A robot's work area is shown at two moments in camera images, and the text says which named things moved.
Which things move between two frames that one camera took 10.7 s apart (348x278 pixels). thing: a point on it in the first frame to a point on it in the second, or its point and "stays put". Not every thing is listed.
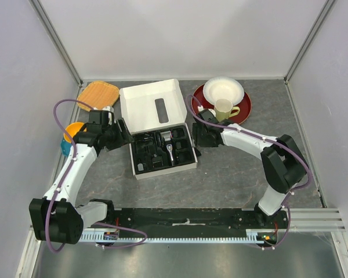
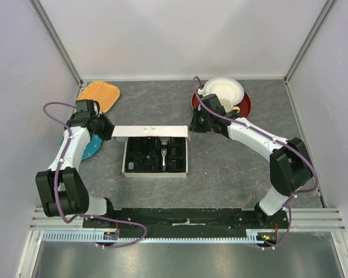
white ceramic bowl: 223,87 stays put
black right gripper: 198,140 to 194,125
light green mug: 224,109 stays put
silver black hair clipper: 167,138 to 164,141
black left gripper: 123,137 to 108,133
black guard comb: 157,161 to 148,164
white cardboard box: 152,106 to 120,133
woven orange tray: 98,95 stays put
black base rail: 192,222 stays put
